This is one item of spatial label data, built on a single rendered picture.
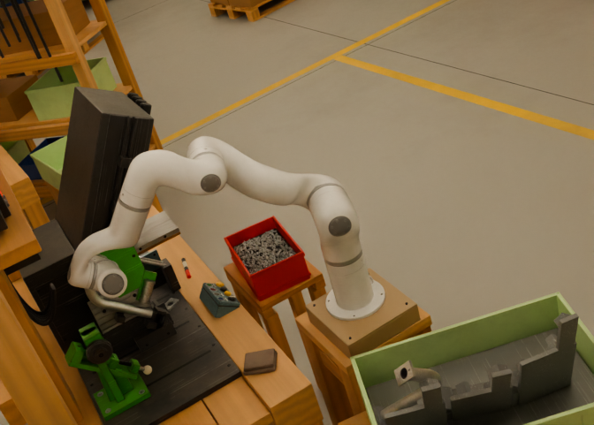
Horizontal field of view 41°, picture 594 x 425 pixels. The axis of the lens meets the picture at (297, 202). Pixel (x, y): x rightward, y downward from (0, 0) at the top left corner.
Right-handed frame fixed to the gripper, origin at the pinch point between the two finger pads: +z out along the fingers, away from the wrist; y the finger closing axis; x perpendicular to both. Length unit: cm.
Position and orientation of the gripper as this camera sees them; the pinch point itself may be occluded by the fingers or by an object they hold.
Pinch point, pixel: (95, 262)
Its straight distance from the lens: 257.3
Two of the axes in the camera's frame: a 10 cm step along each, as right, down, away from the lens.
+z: -3.8, -1.2, 9.2
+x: -3.6, 9.3, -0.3
